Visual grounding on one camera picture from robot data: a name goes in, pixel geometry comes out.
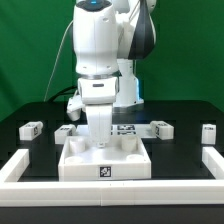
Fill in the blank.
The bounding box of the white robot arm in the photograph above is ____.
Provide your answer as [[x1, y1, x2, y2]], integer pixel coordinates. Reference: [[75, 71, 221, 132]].
[[73, 0, 157, 145]]

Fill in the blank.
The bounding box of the white square table top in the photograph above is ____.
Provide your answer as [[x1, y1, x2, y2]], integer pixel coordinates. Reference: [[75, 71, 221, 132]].
[[58, 135, 151, 182]]

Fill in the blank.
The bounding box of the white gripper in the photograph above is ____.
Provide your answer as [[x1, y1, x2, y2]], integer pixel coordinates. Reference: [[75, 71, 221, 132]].
[[86, 104, 112, 148]]

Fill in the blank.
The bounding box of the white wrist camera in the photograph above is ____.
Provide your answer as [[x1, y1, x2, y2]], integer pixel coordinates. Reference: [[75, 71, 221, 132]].
[[67, 96, 83, 121]]

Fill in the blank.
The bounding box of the white sheet with tags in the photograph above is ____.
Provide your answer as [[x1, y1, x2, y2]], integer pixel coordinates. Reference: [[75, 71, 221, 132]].
[[76, 124, 155, 139]]

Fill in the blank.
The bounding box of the white U-shaped fence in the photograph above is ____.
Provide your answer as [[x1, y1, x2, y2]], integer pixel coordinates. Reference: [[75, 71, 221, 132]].
[[0, 147, 224, 207]]

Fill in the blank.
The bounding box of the white camera cable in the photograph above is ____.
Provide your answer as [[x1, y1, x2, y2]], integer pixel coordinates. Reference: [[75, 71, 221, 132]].
[[43, 19, 75, 103]]

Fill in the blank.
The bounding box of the black base cable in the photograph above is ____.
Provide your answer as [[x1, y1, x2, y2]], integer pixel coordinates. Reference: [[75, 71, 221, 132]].
[[47, 85, 78, 103]]

